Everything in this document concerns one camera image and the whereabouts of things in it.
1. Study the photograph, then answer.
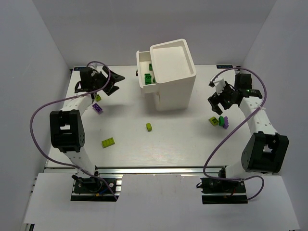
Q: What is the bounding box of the purple round lego piece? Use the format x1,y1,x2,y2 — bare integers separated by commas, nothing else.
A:
223,116,229,129

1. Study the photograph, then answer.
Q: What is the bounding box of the green lego plate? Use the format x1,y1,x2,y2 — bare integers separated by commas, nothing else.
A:
144,73,152,85

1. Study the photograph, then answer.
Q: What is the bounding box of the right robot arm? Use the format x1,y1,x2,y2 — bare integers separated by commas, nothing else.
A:
208,74,289,179

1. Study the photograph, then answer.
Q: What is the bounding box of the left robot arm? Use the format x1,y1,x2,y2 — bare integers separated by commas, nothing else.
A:
50,66,125,177

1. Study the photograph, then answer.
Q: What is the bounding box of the lime sloped lego brick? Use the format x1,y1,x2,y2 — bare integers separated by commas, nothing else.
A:
208,116,219,126

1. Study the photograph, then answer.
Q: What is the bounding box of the lime lego brick far left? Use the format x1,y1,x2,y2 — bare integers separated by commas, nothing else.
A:
95,94,102,102

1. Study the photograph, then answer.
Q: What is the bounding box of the purple flat lego brick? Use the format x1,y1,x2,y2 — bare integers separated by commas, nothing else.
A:
92,103,103,114

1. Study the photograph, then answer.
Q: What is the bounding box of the blue corner sticker right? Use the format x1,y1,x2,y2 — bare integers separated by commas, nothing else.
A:
216,64,233,69

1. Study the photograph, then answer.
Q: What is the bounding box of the lime long lego brick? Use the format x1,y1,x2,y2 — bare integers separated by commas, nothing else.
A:
102,137,115,148

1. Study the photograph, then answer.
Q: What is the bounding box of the lime small lego brick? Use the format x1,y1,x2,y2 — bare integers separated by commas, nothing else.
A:
146,123,152,132

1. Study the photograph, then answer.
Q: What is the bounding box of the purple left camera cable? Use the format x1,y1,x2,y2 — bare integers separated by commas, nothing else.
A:
29,61,118,202

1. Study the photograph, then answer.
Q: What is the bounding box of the purple camera cable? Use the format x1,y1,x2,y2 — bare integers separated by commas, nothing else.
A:
203,68,268,202
29,61,118,202

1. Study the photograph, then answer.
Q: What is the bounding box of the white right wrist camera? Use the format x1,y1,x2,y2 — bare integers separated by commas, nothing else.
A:
209,77,226,95

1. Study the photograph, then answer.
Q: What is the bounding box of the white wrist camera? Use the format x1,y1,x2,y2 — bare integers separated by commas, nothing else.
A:
209,77,226,95
89,63,98,71

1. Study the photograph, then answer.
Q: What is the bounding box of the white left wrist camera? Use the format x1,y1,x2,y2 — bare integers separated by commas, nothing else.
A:
89,63,98,71

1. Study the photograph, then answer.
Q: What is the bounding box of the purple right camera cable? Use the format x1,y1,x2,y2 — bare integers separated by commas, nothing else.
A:
203,68,268,202

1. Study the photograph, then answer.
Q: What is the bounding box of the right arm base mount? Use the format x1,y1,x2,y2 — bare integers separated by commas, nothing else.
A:
196,167,248,205

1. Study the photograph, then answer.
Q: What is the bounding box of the aluminium table front rail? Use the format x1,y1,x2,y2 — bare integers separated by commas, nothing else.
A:
44,166,222,175

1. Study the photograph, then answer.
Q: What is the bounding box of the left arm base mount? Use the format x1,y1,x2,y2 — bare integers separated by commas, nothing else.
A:
70,174,121,202

